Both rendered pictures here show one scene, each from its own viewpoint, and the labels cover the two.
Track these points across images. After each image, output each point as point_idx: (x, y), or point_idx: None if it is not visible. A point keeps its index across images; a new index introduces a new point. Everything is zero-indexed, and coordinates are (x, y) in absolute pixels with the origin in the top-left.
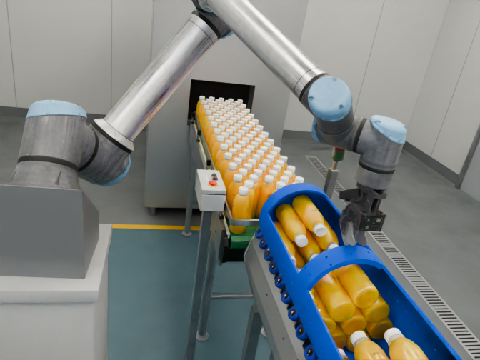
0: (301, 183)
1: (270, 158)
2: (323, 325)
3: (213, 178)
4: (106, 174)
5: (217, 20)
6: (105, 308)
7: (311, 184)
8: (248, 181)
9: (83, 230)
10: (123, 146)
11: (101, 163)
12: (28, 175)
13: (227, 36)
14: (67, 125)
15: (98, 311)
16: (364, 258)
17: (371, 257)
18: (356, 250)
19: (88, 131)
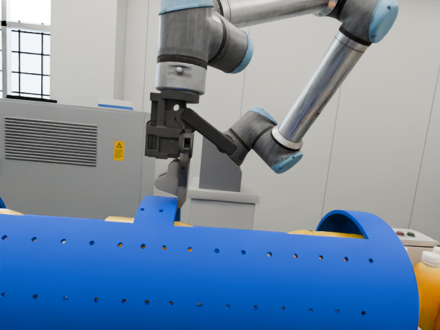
0: (371, 213)
1: None
2: (100, 219)
3: (397, 231)
4: (266, 158)
5: (346, 21)
6: None
7: (384, 222)
8: (431, 253)
9: (201, 156)
10: (274, 137)
11: (262, 146)
12: None
13: (370, 35)
14: (247, 115)
15: (203, 220)
16: (143, 199)
17: (146, 207)
18: (164, 200)
19: (262, 124)
